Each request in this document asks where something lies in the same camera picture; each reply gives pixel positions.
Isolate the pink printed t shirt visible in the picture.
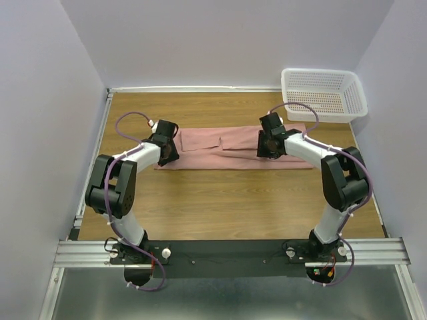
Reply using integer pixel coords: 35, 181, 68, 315
154, 125, 314, 170

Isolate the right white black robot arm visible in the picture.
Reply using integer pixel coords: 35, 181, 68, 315
257, 113, 372, 261

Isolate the front aluminium frame rail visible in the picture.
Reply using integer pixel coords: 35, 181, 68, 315
54, 238, 410, 268

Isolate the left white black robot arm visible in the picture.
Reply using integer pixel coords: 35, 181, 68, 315
85, 120, 179, 263

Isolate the white plastic basket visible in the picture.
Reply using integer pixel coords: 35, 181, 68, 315
281, 68, 368, 123

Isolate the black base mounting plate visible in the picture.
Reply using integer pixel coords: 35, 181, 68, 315
108, 239, 348, 288

